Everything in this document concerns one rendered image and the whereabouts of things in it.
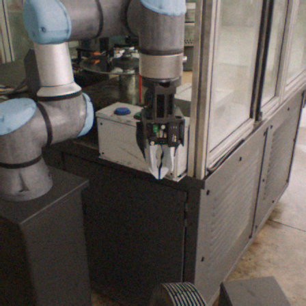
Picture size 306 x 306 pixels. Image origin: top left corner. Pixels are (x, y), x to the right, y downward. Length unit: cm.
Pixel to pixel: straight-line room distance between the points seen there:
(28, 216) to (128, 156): 34
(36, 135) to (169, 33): 48
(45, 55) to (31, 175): 30
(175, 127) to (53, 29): 25
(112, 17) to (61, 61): 36
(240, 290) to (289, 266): 161
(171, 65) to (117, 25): 12
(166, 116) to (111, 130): 48
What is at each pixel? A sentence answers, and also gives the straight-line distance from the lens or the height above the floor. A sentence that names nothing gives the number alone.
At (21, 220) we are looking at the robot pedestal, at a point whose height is 75.
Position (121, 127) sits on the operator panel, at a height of 87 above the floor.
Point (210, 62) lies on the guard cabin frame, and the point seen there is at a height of 107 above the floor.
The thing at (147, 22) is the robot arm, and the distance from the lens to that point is 65.
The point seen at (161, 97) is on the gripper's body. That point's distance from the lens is 68.
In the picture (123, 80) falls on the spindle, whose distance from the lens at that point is 151.
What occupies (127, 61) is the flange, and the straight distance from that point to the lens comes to 149.
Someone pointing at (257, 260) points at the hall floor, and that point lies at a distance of 201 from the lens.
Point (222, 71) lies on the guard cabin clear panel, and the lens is 112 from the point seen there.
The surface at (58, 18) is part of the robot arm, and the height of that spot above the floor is 121.
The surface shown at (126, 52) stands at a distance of 150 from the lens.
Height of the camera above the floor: 129
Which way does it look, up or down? 27 degrees down
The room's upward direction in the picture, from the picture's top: straight up
